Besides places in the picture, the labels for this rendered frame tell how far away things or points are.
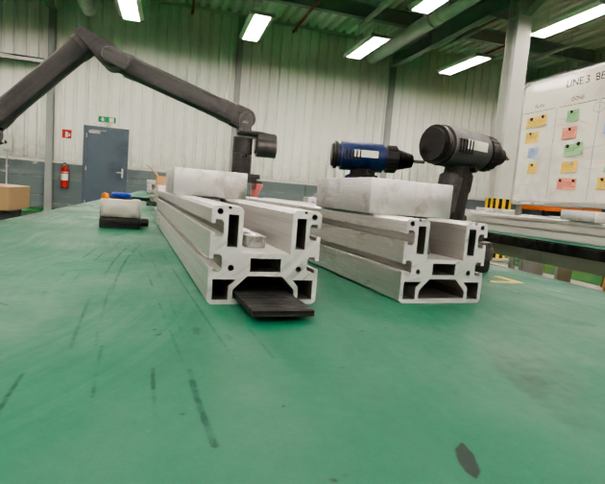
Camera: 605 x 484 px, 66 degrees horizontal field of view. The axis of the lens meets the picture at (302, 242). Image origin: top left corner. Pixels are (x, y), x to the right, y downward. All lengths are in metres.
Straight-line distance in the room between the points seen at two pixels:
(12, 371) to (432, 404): 0.21
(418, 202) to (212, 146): 11.77
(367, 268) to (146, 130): 11.81
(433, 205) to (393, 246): 0.10
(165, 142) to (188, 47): 2.38
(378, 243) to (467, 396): 0.27
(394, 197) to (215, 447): 0.40
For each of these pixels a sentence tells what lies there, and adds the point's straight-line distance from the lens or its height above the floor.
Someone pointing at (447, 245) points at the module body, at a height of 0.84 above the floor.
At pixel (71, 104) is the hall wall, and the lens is 12.52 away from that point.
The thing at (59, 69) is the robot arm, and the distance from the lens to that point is 1.43.
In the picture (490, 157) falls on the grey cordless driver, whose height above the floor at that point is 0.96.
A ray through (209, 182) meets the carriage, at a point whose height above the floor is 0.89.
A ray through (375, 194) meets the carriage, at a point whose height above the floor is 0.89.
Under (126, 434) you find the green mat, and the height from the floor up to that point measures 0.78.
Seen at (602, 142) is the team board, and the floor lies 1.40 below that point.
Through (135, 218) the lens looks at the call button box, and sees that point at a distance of 1.04.
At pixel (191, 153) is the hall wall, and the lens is 12.23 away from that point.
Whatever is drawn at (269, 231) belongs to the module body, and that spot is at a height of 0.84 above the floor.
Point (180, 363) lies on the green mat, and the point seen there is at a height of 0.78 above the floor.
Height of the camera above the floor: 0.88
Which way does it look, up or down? 6 degrees down
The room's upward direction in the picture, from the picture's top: 5 degrees clockwise
